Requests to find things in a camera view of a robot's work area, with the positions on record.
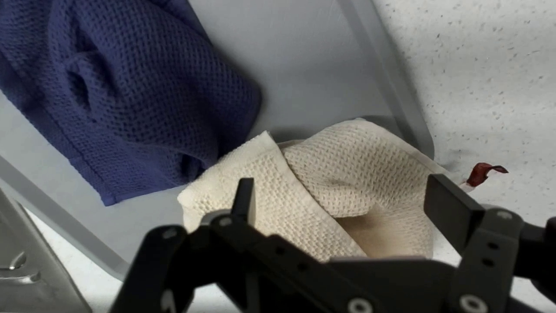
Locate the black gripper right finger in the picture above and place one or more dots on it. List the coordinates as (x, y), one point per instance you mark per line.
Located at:
(454, 202)

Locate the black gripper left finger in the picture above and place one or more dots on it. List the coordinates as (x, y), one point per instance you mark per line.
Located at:
(244, 201)

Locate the cream tea towel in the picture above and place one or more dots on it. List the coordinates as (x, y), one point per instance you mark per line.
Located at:
(348, 174)

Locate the blue tea towel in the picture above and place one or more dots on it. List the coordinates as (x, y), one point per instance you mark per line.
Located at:
(132, 93)

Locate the gray plastic tray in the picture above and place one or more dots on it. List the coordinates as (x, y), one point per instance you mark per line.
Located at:
(313, 63)

